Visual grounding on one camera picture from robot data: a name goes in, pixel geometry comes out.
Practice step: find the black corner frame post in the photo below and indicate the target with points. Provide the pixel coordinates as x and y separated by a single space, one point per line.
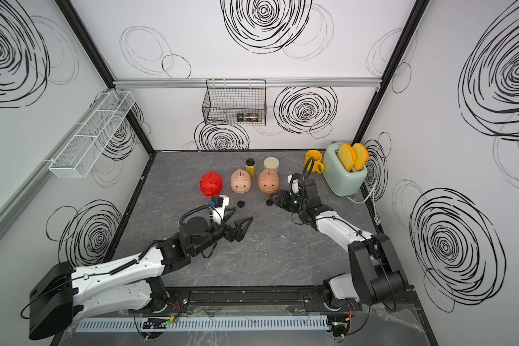
70 14
398 53

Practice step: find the aluminium wall rail back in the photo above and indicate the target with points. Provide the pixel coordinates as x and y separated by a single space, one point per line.
192 83

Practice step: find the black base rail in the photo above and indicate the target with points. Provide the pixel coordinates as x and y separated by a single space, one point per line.
308 298

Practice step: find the dark pink piggy bank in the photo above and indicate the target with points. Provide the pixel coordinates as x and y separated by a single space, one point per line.
268 181

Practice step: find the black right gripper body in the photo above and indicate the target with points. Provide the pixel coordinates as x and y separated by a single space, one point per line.
293 203

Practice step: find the small items in basket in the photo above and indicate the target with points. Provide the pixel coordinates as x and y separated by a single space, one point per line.
248 117

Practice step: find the yellow toast slice left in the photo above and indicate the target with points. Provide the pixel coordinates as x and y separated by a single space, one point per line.
346 156

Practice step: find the yellow mug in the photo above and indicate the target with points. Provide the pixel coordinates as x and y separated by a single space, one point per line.
313 162

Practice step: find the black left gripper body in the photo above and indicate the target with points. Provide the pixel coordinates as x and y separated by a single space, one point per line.
213 235

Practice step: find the yellow toast slice right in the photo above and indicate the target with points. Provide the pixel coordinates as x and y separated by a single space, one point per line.
362 156

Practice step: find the yellow spice jar black lid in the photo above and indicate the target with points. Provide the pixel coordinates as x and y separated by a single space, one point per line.
251 167

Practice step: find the mint green toaster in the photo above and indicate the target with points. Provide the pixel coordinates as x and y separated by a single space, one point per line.
340 181

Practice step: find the aluminium wall rail left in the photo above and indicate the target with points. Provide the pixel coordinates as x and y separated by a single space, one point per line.
24 195

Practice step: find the white wire shelf basket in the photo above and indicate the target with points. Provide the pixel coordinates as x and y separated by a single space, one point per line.
104 133

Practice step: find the black wire basket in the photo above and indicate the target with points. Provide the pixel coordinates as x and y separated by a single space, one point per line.
221 105

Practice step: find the black corner frame post left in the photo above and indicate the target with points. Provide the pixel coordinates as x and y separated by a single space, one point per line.
70 14

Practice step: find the light pink piggy bank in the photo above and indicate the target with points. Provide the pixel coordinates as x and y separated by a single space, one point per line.
241 181

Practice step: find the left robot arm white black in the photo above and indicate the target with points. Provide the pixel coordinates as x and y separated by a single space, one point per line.
67 294

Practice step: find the yellow toast slice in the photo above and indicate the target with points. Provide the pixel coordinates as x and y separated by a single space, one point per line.
362 156
346 156

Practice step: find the aluminium wall rail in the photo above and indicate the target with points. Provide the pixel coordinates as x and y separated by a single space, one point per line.
192 83
24 195

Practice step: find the white slotted cable duct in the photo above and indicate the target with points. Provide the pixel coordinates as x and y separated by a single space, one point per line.
205 324

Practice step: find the black corner frame post right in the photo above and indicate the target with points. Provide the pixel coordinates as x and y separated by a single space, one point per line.
398 53

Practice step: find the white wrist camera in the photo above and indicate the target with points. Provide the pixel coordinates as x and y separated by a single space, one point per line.
295 182
218 204

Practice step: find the red piggy bank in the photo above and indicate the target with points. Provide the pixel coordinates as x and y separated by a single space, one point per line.
211 184

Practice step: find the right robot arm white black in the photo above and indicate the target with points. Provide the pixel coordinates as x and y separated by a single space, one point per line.
376 274

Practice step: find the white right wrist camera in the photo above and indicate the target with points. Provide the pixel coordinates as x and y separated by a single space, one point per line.
295 182

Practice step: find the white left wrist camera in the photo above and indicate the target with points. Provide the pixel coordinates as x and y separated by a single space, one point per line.
218 204

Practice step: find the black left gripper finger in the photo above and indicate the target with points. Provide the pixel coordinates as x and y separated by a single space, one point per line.
228 213
240 228

